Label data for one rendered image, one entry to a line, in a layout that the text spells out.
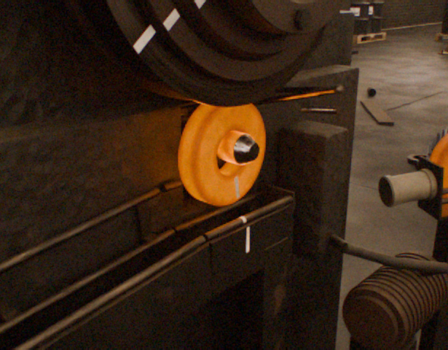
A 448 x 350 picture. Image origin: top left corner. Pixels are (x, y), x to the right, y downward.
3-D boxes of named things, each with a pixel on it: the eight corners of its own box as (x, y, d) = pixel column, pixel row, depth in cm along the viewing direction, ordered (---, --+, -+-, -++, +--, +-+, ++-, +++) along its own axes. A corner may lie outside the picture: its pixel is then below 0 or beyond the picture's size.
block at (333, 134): (271, 247, 101) (274, 125, 93) (295, 233, 107) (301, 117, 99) (317, 266, 95) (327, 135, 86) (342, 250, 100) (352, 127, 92)
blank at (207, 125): (168, 116, 68) (186, 120, 66) (244, 81, 78) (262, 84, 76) (186, 219, 75) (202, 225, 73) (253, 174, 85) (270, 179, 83)
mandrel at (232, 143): (160, 147, 82) (156, 120, 80) (181, 139, 85) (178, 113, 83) (244, 172, 71) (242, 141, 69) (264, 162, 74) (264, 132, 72)
